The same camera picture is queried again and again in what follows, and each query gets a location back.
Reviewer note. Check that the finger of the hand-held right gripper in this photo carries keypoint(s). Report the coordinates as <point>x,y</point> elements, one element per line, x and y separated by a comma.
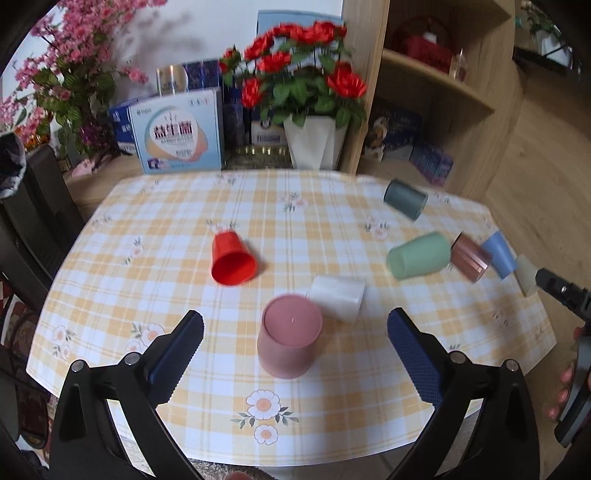
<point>565,290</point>

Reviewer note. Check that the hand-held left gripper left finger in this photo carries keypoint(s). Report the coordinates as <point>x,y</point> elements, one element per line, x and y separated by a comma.
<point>178,353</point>

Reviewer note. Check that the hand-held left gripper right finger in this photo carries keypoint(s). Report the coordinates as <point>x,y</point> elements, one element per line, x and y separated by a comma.
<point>415,362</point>

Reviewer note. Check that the cream cup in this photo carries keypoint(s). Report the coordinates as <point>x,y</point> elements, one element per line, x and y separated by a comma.
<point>526,274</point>

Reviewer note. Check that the blue cup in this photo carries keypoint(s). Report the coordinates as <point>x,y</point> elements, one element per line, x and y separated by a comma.
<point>501,258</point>

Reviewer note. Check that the translucent white cup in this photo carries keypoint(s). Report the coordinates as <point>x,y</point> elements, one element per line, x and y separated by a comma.
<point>339,297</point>

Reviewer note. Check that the rose brown cup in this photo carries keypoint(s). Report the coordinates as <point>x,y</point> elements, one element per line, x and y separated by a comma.
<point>470,261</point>

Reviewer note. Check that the light green cup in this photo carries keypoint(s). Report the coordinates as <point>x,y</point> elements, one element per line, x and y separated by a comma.
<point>418,258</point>

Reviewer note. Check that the red cup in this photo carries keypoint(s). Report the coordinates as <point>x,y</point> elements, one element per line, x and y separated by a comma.
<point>231,263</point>

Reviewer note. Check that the pink cup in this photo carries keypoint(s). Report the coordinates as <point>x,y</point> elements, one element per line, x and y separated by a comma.
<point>288,344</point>

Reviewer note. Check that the dark green cup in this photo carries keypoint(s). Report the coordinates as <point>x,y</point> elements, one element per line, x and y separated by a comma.
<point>405,198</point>

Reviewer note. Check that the person's right hand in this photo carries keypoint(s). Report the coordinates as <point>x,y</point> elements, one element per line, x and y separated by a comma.
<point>562,390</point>

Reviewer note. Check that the yellow plaid floral tablecloth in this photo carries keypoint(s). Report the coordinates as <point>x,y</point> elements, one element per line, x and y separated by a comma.
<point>152,230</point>

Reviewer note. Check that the wooden shelf unit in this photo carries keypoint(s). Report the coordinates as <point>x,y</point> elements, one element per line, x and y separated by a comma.
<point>498,152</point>

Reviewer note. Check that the patterned rug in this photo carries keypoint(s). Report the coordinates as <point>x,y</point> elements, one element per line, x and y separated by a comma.
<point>16,332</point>

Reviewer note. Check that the wooden sideboard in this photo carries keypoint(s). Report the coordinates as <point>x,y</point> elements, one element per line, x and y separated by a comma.
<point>90,194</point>

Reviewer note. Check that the small purple blue box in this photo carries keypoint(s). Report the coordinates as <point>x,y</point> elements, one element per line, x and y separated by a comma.
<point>434,164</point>

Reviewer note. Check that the black chair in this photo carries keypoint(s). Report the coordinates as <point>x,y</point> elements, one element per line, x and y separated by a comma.
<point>37,221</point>

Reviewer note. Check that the pack of gold-capped bottles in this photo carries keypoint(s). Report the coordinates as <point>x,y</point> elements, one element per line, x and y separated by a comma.
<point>258,157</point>

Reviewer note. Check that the white and blue carton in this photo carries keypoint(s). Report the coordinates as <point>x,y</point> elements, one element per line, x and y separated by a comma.
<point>178,134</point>

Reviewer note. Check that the blue picture box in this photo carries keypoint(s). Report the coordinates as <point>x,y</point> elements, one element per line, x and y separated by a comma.
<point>392,134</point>

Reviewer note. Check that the narrow dark blue box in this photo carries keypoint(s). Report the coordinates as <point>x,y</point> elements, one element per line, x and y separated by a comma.
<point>233,124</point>

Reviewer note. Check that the blue and white box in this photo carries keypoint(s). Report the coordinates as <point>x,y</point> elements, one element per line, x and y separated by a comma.
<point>121,124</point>

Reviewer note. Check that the white angular vase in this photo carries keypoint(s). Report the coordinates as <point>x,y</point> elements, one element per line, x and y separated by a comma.
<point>314,143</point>

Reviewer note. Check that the clear glass bottle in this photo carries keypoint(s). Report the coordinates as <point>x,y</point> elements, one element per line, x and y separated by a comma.
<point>458,67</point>

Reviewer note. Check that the dark cloth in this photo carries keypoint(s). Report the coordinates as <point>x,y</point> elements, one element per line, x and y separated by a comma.
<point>10,161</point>

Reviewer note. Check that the silver can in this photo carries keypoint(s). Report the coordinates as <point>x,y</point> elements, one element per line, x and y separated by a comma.
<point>171,81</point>

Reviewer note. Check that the red basket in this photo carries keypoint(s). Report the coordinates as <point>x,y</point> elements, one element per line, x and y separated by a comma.
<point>427,48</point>

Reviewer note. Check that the dark blue gift box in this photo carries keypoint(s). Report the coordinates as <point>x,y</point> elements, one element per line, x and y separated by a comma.
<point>202,74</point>

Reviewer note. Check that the pink blossom artificial tree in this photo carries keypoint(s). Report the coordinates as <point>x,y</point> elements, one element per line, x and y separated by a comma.
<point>69,78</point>

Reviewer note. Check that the red artificial rose bouquet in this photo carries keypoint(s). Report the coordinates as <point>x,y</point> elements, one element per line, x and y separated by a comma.
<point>300,74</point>

